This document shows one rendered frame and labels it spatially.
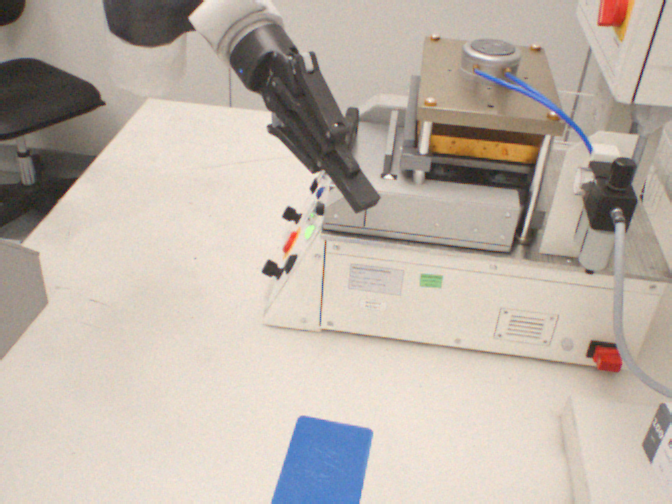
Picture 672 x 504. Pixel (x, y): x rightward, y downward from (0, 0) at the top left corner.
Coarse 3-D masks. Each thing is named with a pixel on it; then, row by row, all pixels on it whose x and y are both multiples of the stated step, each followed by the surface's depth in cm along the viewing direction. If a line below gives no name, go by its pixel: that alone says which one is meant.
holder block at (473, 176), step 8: (472, 168) 102; (480, 168) 102; (432, 176) 99; (440, 176) 100; (464, 176) 100; (472, 176) 100; (480, 176) 100; (472, 184) 99; (480, 184) 99; (488, 184) 99; (496, 184) 99; (504, 184) 99; (528, 184) 99; (520, 192) 99; (520, 200) 99
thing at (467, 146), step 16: (448, 128) 97; (464, 128) 98; (480, 128) 98; (416, 144) 96; (432, 144) 96; (448, 144) 96; (464, 144) 96; (480, 144) 95; (496, 144) 95; (512, 144) 95; (528, 144) 95; (432, 160) 97; (448, 160) 97; (464, 160) 97; (480, 160) 97; (496, 160) 97; (512, 160) 96; (528, 160) 96
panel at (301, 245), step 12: (312, 192) 127; (324, 192) 113; (300, 228) 119; (300, 240) 113; (312, 240) 102; (288, 252) 118; (300, 252) 107; (288, 276) 106; (276, 288) 111; (264, 312) 110
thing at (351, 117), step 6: (348, 108) 113; (354, 108) 113; (348, 114) 111; (354, 114) 111; (348, 120) 109; (354, 120) 109; (354, 126) 108; (354, 132) 108; (348, 138) 104; (348, 144) 103; (348, 150) 102
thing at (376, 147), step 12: (396, 120) 110; (360, 132) 115; (372, 132) 115; (384, 132) 116; (396, 132) 116; (360, 144) 112; (372, 144) 112; (384, 144) 112; (396, 144) 112; (360, 156) 108; (372, 156) 109; (384, 156) 109; (396, 156) 109; (372, 168) 106; (384, 168) 102; (396, 168) 106; (540, 204) 100; (540, 216) 99; (540, 228) 100
